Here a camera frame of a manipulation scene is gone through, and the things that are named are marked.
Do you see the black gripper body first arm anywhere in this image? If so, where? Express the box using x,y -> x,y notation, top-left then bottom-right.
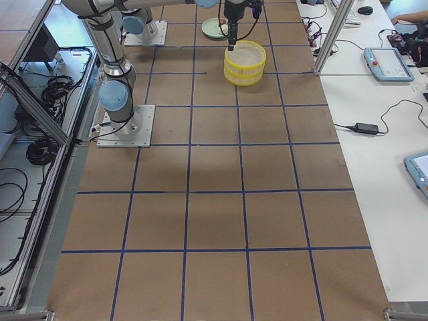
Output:
224,0 -> 251,23

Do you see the aluminium frame post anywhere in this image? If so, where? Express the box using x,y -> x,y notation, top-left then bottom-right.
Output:
313,0 -> 353,76

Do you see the black coiled cable bundle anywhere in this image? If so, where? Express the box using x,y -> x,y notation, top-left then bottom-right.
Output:
26,137 -> 56,167

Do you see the black computer mouse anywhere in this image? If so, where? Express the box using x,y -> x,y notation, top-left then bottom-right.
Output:
357,6 -> 373,15

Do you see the black power adapter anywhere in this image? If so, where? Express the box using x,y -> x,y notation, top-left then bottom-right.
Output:
346,122 -> 380,135

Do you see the white bun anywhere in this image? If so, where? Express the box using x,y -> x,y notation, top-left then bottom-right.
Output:
219,24 -> 228,34

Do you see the yellow steamer layer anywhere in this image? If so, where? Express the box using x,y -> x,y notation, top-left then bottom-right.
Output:
225,40 -> 267,70
223,66 -> 263,87

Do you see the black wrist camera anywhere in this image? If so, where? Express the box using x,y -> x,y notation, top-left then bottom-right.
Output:
249,0 -> 263,20

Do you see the light green plate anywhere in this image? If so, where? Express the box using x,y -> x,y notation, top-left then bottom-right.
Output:
201,17 -> 228,39

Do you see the blue teach pendant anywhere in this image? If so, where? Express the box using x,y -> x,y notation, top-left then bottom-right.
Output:
403,151 -> 427,197
363,47 -> 414,83

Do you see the person hand at desk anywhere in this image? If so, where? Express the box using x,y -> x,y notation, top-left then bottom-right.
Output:
391,15 -> 404,25

